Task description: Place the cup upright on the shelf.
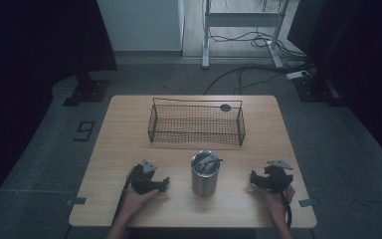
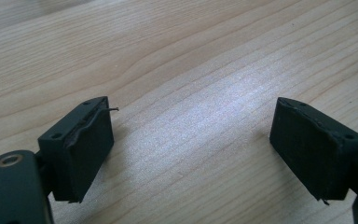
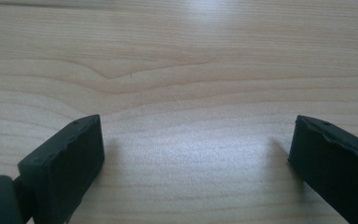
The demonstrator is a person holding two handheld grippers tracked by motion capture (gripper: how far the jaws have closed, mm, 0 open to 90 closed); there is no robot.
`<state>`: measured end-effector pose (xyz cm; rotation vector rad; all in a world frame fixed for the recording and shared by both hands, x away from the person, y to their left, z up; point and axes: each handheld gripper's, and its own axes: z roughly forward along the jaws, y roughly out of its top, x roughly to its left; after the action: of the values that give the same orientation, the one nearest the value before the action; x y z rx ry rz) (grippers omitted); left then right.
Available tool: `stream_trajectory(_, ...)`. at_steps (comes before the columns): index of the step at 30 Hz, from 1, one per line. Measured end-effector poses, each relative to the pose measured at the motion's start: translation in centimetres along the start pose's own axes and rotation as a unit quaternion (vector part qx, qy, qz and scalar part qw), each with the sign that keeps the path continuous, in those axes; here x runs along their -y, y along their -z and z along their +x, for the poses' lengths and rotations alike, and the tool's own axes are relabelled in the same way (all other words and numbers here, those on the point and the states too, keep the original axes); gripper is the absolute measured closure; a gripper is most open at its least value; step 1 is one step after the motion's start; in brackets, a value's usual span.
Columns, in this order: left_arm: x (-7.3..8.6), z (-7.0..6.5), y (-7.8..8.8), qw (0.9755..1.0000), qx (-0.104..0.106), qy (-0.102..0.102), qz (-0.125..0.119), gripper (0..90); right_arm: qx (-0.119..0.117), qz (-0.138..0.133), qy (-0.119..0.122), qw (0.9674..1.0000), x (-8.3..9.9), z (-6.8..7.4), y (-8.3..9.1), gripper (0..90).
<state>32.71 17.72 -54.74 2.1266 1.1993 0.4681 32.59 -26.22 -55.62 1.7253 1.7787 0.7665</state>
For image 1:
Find black floor cables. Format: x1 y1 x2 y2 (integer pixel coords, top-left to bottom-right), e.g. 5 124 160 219
202 28 314 97

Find person's right hand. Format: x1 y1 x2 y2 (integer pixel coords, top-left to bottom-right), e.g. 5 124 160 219
258 184 296 221

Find dark curtain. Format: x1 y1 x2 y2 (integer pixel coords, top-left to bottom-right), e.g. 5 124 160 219
0 0 118 220
286 0 382 173

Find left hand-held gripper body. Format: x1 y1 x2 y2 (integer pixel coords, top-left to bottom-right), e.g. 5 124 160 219
129 159 159 195

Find white power strip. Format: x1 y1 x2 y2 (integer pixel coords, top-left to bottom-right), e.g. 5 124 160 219
286 69 311 81

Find black stand base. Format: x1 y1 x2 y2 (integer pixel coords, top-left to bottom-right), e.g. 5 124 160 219
62 71 111 108
292 71 344 108

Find white metal desk frame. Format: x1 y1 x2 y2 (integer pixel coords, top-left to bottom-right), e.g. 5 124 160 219
201 0 292 70

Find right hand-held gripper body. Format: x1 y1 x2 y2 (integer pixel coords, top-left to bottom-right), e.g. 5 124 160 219
262 159 294 194

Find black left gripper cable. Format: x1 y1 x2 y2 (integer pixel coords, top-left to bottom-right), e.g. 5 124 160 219
111 166 137 227

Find white cabinet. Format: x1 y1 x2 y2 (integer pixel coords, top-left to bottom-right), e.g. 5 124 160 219
96 0 186 58

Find grey tape piece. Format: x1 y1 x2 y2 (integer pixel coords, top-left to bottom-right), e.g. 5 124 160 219
66 196 88 207
297 197 316 208

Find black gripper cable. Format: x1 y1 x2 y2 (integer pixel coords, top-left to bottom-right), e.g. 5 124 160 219
111 166 137 227
269 175 293 230

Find person's left hand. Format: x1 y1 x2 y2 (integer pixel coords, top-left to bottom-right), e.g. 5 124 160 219
120 183 160 221

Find steel tumbler with lid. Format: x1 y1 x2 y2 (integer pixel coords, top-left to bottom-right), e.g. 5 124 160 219
190 149 224 197

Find black wire mesh basket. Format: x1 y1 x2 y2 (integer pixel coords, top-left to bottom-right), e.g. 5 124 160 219
147 97 247 147

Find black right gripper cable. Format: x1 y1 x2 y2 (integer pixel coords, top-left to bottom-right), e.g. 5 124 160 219
269 175 293 230

